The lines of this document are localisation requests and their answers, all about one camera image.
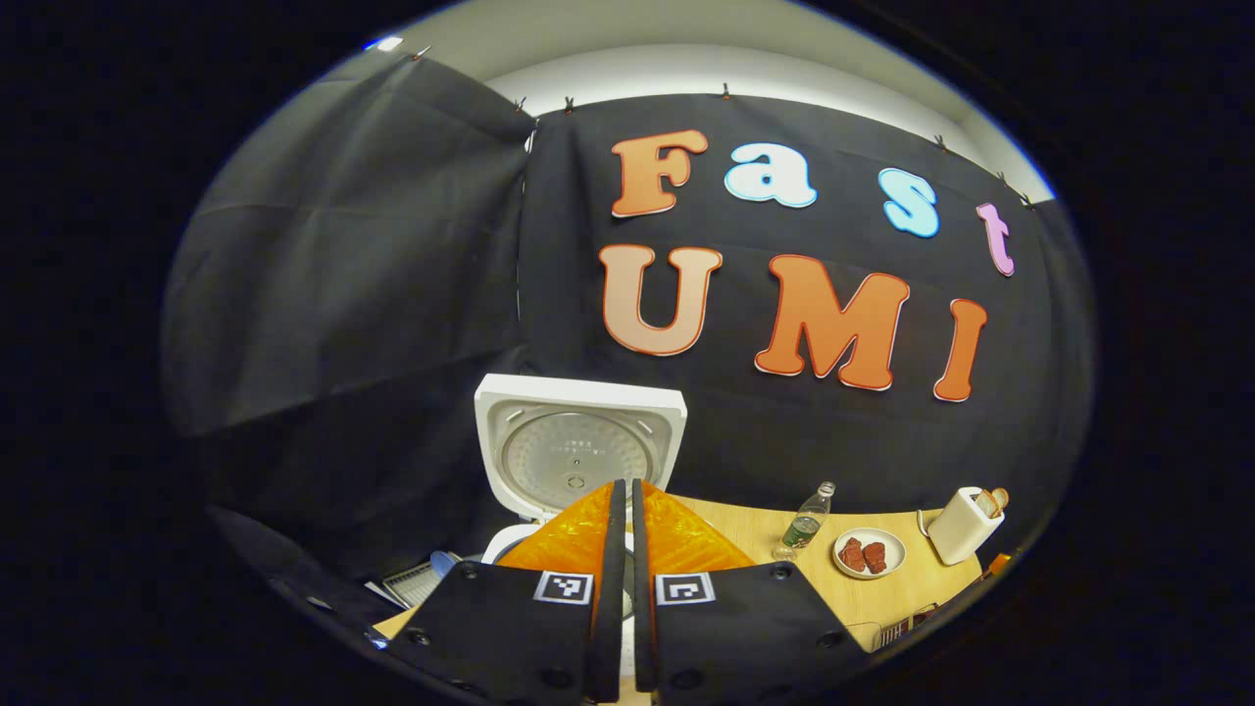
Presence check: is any clear plastic water bottle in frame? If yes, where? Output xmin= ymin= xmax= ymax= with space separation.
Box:
xmin=772 ymin=481 xmax=837 ymax=562

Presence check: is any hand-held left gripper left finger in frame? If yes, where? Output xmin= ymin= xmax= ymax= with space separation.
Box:
xmin=377 ymin=479 xmax=628 ymax=706

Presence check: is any black backdrop cloth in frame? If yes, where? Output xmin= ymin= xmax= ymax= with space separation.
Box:
xmin=162 ymin=49 xmax=1094 ymax=589

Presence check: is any white oval plate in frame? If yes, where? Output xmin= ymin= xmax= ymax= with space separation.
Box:
xmin=832 ymin=528 xmax=907 ymax=580

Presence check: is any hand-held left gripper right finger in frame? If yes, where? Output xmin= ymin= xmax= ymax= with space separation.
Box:
xmin=630 ymin=479 xmax=869 ymax=706

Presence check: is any white toaster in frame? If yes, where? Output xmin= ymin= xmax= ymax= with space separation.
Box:
xmin=927 ymin=486 xmax=1006 ymax=566

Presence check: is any white rice cooker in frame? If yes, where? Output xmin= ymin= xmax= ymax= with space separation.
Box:
xmin=475 ymin=374 xmax=688 ymax=568

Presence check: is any grey slatted object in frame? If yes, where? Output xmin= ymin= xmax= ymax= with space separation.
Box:
xmin=382 ymin=564 xmax=437 ymax=607

